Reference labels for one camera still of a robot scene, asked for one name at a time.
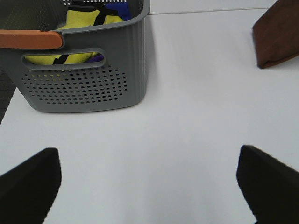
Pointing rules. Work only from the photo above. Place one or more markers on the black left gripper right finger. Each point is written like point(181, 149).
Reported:
point(270, 188)

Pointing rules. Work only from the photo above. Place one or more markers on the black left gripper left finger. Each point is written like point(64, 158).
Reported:
point(28, 191)

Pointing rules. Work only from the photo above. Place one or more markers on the brown towel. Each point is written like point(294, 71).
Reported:
point(276, 34)

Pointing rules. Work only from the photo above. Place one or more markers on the grey perforated plastic basket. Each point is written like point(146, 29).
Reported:
point(115, 82)

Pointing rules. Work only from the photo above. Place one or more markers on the yellow cloth in basket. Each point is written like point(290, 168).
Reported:
point(78, 18)

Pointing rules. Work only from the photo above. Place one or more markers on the blue cloth in basket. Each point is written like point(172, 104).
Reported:
point(119, 9)

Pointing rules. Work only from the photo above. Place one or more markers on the orange basket handle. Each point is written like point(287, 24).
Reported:
point(30, 39)

